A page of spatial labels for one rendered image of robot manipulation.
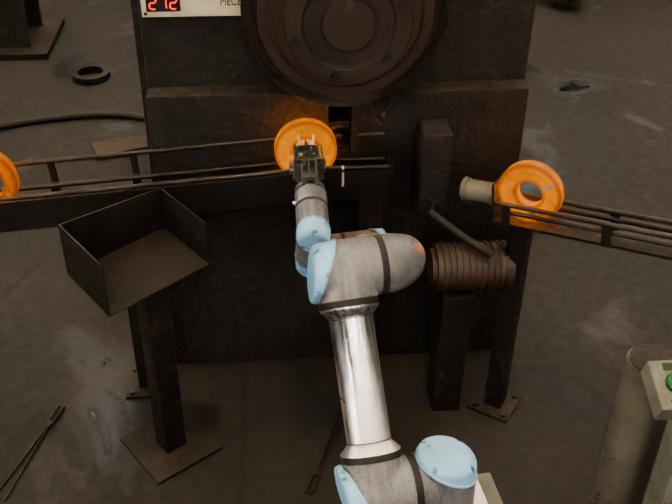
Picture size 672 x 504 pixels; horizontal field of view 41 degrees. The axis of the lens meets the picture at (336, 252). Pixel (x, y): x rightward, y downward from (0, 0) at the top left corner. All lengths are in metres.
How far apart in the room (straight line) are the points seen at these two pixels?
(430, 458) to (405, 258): 0.38
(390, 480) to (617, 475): 0.72
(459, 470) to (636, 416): 0.55
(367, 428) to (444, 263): 0.70
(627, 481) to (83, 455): 1.39
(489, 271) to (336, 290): 0.71
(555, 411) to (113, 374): 1.29
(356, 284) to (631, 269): 1.76
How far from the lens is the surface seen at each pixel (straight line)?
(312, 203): 2.04
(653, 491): 2.16
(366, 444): 1.71
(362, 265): 1.69
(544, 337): 2.92
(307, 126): 2.24
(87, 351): 2.87
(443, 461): 1.74
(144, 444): 2.54
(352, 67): 2.06
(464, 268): 2.29
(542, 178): 2.19
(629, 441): 2.19
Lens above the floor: 1.83
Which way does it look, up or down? 35 degrees down
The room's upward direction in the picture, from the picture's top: 1 degrees clockwise
